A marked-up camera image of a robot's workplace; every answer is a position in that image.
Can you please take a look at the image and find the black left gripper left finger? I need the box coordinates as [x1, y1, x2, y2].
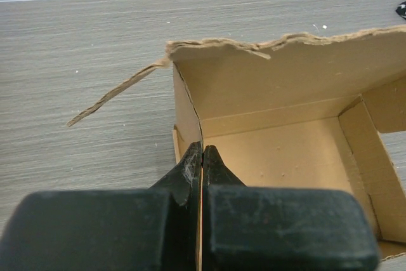
[152, 142, 202, 270]

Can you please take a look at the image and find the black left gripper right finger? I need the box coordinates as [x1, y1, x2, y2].
[202, 145, 245, 270]

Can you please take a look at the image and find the brown cardboard box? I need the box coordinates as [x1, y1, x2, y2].
[71, 25, 405, 261]

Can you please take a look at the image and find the striped black white cloth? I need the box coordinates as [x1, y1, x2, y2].
[395, 1, 406, 20]

